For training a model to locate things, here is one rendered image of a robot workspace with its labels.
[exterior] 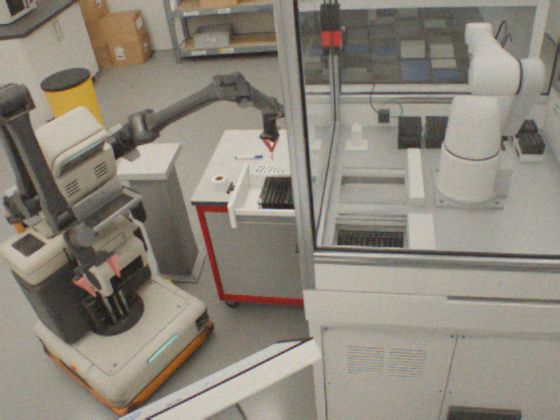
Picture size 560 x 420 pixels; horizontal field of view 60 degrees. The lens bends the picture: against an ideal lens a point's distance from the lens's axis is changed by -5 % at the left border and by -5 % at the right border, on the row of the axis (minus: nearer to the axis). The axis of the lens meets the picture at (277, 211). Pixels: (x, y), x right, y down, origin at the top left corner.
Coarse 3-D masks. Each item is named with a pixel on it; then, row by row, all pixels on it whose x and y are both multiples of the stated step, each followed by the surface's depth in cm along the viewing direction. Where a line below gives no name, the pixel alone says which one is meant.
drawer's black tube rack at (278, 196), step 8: (272, 176) 205; (272, 184) 201; (280, 184) 201; (288, 184) 201; (272, 192) 197; (280, 192) 196; (288, 192) 196; (264, 200) 194; (272, 200) 193; (280, 200) 193; (288, 200) 192; (264, 208) 195; (272, 208) 194; (280, 208) 193; (288, 208) 193
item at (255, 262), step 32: (224, 160) 246; (256, 160) 243; (288, 160) 240; (224, 192) 225; (224, 224) 230; (256, 224) 227; (288, 224) 224; (224, 256) 244; (256, 256) 240; (288, 256) 236; (224, 288) 259; (256, 288) 254; (288, 288) 250
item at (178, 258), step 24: (168, 144) 264; (120, 168) 250; (144, 168) 248; (168, 168) 247; (144, 192) 257; (168, 192) 258; (168, 216) 266; (168, 240) 277; (192, 240) 296; (168, 264) 289; (192, 264) 296
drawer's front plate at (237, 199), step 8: (248, 168) 210; (240, 176) 203; (248, 176) 210; (240, 184) 199; (248, 184) 211; (240, 192) 199; (232, 200) 191; (240, 200) 199; (232, 208) 189; (240, 208) 200; (232, 216) 191; (232, 224) 194
